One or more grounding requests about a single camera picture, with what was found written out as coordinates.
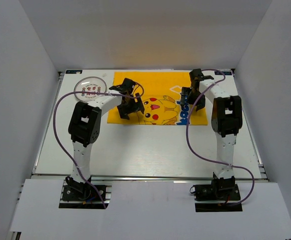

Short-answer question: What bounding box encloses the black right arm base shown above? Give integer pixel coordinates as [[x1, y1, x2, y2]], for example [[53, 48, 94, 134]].
[[189, 176, 243, 213]]

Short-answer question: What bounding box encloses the yellow pikachu cloth mat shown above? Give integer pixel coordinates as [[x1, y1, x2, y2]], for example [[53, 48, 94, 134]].
[[107, 71, 208, 126]]

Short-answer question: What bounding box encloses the blue corner label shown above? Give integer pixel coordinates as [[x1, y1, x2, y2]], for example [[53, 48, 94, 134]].
[[65, 69, 83, 75], [214, 71, 233, 76]]

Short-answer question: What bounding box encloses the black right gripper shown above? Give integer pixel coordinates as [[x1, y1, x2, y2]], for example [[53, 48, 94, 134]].
[[180, 87, 206, 111]]

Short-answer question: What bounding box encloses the left blue corner label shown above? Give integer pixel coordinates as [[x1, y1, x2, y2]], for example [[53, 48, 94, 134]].
[[65, 69, 83, 75]]

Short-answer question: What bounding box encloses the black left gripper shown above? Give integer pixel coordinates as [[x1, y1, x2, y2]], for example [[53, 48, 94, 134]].
[[117, 93, 145, 120]]

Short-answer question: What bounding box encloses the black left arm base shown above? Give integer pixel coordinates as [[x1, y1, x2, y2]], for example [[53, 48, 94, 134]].
[[58, 176, 111, 210]]

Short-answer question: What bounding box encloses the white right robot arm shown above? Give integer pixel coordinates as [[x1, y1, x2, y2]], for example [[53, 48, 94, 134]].
[[180, 68, 243, 180]]

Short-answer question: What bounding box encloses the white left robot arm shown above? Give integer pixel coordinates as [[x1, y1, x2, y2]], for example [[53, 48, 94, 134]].
[[68, 78, 145, 200]]

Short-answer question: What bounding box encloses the white printed dinner plate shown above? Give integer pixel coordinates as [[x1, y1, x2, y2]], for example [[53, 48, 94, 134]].
[[74, 76, 108, 102]]

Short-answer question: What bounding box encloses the right blue corner label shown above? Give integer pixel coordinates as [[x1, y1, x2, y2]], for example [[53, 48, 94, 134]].
[[214, 71, 233, 76]]

